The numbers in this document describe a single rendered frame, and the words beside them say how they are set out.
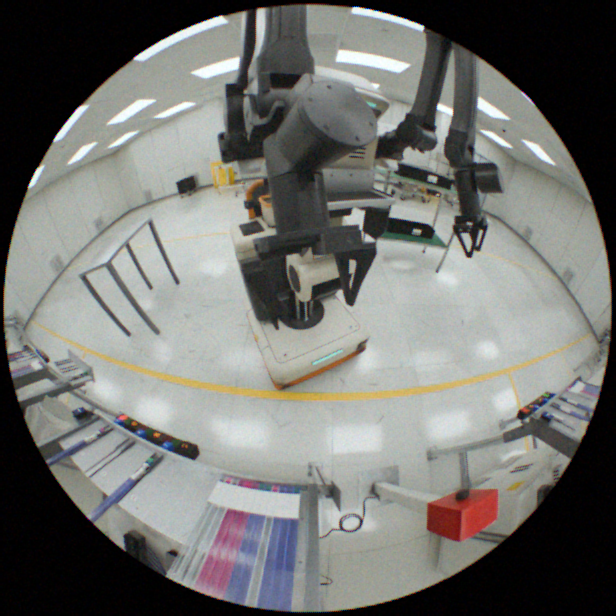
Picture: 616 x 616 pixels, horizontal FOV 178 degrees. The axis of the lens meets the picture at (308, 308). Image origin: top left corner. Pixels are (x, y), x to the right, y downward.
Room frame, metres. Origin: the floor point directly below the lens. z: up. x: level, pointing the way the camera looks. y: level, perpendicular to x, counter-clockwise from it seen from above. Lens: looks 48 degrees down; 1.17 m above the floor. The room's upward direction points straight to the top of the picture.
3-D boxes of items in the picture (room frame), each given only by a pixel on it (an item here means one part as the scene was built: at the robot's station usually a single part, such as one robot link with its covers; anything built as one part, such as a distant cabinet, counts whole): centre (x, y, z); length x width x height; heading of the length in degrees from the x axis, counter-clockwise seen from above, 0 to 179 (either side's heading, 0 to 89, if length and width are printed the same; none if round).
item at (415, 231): (1.82, -1.09, 0.41); 0.57 x 0.17 x 0.11; 88
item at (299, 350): (0.77, 0.04, 0.16); 0.67 x 0.64 x 0.25; 26
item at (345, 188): (0.51, -0.09, 0.99); 0.28 x 0.16 x 0.22; 116
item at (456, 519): (-0.26, -0.38, 0.39); 0.24 x 0.24 x 0.78; 88
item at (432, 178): (1.83, -1.11, 1.01); 0.57 x 0.17 x 0.11; 87
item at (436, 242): (1.83, -1.09, 0.55); 0.91 x 0.46 x 1.10; 88
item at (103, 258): (1.04, 1.57, 0.40); 0.70 x 0.45 x 0.80; 8
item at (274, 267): (0.85, 0.08, 0.59); 0.55 x 0.34 x 0.83; 116
